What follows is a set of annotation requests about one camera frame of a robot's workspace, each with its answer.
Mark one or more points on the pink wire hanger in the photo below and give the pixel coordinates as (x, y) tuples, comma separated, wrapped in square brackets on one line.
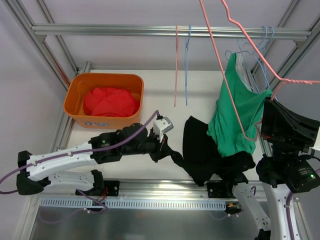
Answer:
[(176, 64)]

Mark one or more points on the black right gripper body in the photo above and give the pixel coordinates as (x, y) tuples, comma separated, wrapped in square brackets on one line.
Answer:
[(282, 125)]

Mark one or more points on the black tank top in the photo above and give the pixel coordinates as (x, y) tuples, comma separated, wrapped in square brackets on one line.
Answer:
[(201, 158)]

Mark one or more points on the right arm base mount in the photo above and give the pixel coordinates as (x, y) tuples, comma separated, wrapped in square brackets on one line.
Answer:
[(219, 190)]

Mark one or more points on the green tank top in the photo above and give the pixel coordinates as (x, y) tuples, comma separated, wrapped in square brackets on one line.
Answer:
[(237, 110)]

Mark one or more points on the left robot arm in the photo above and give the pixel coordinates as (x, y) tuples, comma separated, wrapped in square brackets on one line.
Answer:
[(40, 172)]

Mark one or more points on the aluminium hanging rail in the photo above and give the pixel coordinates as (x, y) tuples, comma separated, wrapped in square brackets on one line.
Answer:
[(68, 29)]

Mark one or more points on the pink hanger with black top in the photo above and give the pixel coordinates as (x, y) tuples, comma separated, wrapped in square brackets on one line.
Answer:
[(283, 81)]

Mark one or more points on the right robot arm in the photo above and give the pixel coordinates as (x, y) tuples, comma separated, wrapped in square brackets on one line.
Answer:
[(281, 178)]

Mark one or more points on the red tank top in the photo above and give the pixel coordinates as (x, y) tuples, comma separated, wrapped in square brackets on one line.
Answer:
[(110, 102)]

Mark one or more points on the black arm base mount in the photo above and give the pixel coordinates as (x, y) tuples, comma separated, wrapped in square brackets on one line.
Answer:
[(104, 188)]

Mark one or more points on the white slotted cable duct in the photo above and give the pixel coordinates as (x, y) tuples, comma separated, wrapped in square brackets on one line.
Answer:
[(146, 204)]

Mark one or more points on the blue hanger with green top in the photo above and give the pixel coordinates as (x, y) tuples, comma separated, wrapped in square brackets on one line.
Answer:
[(247, 59)]

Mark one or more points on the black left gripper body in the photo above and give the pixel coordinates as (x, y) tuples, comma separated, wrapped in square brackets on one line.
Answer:
[(158, 148)]

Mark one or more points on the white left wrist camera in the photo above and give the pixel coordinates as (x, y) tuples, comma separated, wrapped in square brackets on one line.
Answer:
[(161, 126)]

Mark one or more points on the orange plastic bin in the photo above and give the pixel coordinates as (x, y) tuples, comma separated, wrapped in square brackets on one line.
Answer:
[(83, 83)]

